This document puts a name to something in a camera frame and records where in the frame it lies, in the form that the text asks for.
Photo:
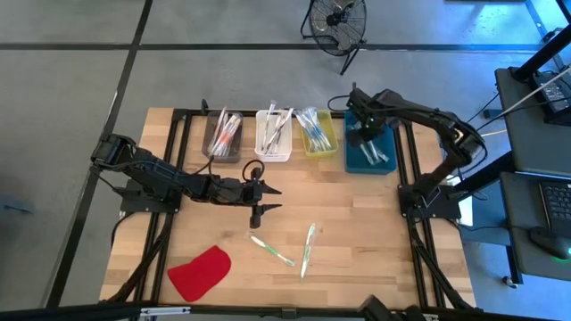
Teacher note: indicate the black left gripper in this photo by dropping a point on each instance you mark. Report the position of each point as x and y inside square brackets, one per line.
[236, 191]

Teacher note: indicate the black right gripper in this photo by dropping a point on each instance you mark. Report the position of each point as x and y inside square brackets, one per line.
[370, 116]

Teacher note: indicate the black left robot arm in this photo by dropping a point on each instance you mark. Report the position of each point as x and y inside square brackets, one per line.
[151, 171]

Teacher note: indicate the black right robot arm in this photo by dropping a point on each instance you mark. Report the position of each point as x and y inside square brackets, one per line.
[459, 138]

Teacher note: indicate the white plastic bin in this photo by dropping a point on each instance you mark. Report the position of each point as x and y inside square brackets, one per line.
[287, 156]

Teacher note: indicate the yellow plastic bin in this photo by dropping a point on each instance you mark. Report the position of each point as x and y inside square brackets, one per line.
[333, 149]

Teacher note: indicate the teal plastic bin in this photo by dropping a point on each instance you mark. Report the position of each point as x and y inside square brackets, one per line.
[357, 167]

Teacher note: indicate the grey transparent plastic bin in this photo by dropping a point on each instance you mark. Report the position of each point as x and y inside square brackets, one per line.
[207, 153]

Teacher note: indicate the red cloth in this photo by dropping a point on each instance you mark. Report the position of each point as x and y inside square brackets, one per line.
[201, 274]

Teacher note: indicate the black floor fan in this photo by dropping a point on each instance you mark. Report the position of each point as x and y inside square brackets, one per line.
[334, 20]

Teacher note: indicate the white paper sheet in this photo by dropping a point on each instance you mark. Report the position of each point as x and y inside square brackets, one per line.
[466, 214]

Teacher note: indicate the grey desk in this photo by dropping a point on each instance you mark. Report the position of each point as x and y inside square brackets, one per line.
[522, 147]

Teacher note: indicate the black desk pole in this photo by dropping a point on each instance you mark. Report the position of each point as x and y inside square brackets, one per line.
[542, 55]

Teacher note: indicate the black power adapter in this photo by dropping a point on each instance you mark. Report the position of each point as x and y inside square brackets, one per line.
[553, 93]

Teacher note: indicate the desk caster wheel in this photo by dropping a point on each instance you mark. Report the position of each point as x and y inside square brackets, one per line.
[508, 282]

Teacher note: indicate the black computer mouse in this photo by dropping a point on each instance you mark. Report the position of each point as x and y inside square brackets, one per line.
[551, 243]

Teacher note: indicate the black frame clamp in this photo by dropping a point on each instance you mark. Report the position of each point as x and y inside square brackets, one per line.
[204, 106]

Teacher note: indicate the black table-level camera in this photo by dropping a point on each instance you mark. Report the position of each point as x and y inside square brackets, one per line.
[289, 313]

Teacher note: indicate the silver frame bracket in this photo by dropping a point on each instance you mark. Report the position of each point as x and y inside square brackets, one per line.
[165, 311]
[432, 317]

